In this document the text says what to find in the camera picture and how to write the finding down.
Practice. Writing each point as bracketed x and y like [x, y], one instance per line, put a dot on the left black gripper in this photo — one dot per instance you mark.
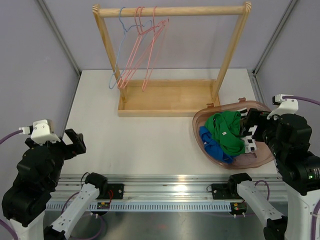
[77, 147]

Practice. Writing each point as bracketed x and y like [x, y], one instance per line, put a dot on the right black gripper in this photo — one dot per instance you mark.
[256, 117]

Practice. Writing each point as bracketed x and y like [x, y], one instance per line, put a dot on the black white striped tank top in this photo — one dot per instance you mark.
[249, 143]

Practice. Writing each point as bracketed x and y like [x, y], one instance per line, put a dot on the green tank top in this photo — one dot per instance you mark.
[225, 130]

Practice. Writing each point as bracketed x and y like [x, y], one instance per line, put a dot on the blue tank top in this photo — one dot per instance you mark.
[212, 147]

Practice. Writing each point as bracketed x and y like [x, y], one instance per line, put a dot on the pink hanger of striped top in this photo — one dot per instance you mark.
[128, 72]

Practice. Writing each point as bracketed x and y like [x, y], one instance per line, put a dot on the pink hanger of blue top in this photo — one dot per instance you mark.
[151, 52]

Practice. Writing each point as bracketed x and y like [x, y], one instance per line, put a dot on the pink hanger of green top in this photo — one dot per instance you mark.
[158, 30]

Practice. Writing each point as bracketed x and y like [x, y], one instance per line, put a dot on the light blue wire hanger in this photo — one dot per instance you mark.
[113, 79]

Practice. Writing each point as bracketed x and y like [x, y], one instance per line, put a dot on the mauve pink tank top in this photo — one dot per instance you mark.
[245, 159]

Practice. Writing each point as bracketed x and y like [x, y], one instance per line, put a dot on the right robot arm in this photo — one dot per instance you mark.
[287, 137]

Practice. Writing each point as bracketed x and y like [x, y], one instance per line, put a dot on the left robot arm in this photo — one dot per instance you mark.
[24, 204]

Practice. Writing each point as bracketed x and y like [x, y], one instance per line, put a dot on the translucent pink plastic basin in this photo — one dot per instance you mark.
[264, 155]

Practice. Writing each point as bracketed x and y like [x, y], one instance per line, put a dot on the wooden clothes rack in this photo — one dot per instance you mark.
[168, 97]

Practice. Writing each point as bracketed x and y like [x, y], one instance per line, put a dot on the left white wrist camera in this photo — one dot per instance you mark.
[40, 132]

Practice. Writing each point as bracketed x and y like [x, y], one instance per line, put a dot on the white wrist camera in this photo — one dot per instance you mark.
[285, 105]
[40, 132]

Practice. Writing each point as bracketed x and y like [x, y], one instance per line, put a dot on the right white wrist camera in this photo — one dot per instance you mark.
[285, 105]

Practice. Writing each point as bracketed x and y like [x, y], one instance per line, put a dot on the right aluminium frame post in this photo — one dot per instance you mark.
[275, 35]

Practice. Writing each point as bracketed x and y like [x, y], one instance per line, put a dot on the aluminium frame post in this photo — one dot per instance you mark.
[43, 7]
[275, 35]

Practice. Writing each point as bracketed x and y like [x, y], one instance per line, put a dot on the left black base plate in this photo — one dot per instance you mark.
[111, 190]

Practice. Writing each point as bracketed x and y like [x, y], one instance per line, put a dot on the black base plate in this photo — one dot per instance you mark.
[220, 191]
[111, 190]

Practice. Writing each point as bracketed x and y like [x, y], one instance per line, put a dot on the white slotted cable duct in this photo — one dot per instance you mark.
[152, 206]

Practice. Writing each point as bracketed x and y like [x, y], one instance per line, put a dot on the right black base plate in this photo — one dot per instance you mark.
[220, 191]

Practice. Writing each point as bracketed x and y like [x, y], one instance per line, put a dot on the aluminium mounting rail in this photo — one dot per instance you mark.
[167, 188]

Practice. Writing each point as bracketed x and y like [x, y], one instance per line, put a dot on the left aluminium frame post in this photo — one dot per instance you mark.
[43, 7]

